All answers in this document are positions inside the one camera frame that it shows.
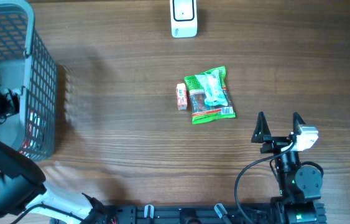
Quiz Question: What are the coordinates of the black right camera cable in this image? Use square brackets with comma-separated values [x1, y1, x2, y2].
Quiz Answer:
[234, 140, 297, 224]

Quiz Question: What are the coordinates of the white barcode scanner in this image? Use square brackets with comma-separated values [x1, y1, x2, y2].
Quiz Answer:
[170, 0, 198, 39]

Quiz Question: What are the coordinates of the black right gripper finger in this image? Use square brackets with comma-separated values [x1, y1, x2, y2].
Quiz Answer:
[293, 112, 305, 134]
[251, 111, 271, 143]

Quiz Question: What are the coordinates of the green snack bag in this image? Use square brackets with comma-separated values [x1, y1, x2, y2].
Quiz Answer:
[184, 66, 236, 124]

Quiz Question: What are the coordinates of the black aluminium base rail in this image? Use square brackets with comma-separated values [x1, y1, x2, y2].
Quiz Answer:
[103, 202, 327, 224]

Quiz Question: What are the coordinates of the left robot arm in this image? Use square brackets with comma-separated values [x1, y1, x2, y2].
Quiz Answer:
[0, 141, 109, 223]

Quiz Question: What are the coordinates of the grey plastic shopping basket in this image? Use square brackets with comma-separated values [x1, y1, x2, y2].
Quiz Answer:
[0, 1, 58, 162]

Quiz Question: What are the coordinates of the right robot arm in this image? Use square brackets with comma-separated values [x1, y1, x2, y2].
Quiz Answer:
[251, 111, 324, 223]

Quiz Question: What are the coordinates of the small red candy pack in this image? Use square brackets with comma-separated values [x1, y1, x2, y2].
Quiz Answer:
[176, 83, 188, 110]

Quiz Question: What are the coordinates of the teal white tissue pack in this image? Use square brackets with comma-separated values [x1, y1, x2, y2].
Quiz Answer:
[195, 69, 228, 106]

